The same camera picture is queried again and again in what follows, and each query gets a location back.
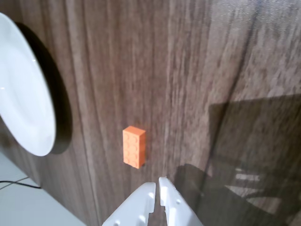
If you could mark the orange lego block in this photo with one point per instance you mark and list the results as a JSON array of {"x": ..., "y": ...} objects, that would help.
[{"x": 132, "y": 148}]

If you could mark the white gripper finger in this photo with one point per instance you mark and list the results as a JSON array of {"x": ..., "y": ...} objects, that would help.
[
  {"x": 138, "y": 202},
  {"x": 176, "y": 207}
]

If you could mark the white round plate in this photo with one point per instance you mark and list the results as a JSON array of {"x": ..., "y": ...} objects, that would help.
[{"x": 21, "y": 94}]

